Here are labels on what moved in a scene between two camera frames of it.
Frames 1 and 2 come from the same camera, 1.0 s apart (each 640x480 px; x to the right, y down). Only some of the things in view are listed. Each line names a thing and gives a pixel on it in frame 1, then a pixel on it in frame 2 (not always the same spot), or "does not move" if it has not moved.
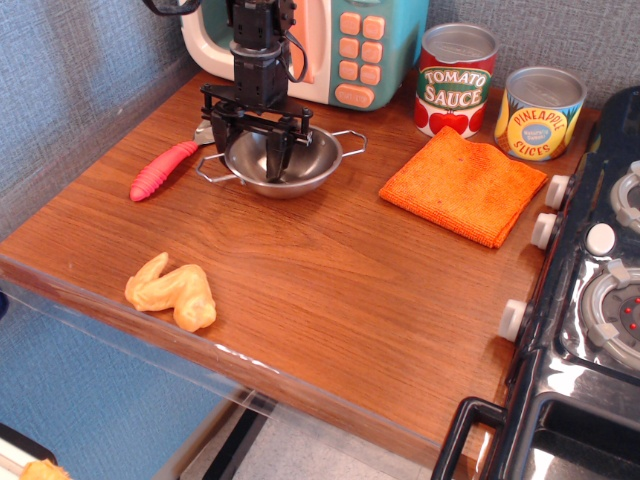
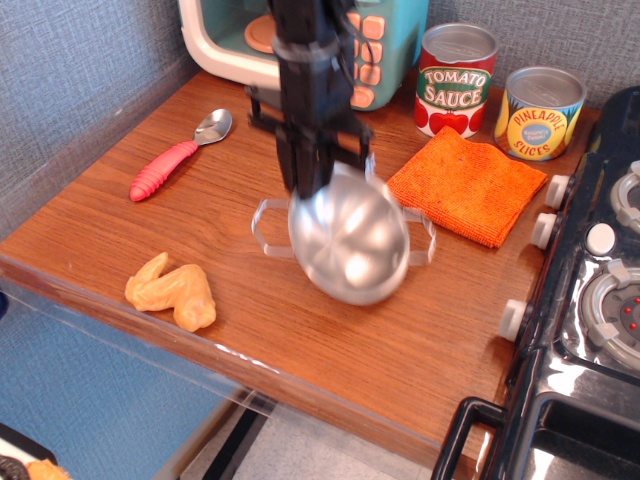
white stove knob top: [556, 191] does not move
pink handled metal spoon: [152, 175] does not move
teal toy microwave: [360, 54] does not move
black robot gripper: [260, 95] → [315, 96]
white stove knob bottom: [512, 319] does not move
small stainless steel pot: [312, 162] → [351, 238]
